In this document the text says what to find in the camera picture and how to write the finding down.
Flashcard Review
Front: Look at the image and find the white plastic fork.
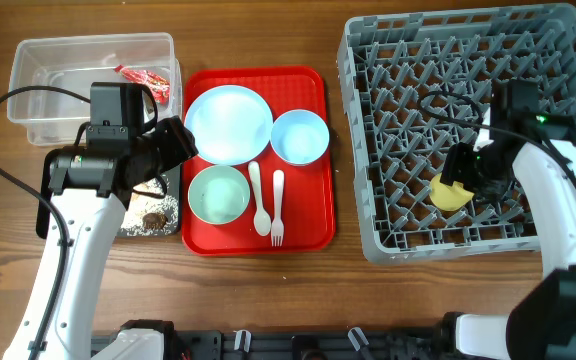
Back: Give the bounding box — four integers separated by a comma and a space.
271, 170, 285, 247

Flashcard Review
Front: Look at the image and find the light blue bowl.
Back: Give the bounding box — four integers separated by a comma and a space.
270, 109, 330, 166

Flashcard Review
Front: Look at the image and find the black food waste tray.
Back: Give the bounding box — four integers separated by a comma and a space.
35, 149, 181, 239

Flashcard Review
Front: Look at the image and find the light blue plate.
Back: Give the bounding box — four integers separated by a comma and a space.
184, 85, 274, 166

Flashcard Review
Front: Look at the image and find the clear plastic waste bin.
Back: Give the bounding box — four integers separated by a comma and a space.
7, 32, 182, 146

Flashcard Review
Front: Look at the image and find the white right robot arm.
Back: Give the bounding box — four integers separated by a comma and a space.
431, 111, 576, 359

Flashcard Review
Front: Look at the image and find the red plastic tray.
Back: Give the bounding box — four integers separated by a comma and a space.
180, 66, 336, 256

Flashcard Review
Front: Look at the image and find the mint green bowl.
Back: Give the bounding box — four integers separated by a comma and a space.
187, 165, 250, 225

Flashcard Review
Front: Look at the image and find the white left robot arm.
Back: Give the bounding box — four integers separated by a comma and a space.
4, 117, 197, 359

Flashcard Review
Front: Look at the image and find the yellow plastic cup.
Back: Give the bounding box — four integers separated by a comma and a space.
429, 174, 474, 211

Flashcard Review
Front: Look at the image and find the brown food scrap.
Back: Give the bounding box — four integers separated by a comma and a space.
142, 212, 168, 231

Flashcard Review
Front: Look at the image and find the white plastic spoon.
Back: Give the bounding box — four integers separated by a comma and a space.
248, 161, 271, 236

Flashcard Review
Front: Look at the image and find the spilled white rice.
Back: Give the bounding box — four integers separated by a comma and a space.
118, 176, 179, 237

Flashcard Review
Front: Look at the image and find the grey plastic dishwasher rack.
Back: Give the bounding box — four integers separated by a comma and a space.
337, 3, 576, 265

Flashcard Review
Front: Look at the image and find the red snack wrapper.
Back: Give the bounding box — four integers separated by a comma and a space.
114, 65, 170, 105

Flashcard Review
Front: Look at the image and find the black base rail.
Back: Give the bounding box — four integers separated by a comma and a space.
90, 313, 519, 360

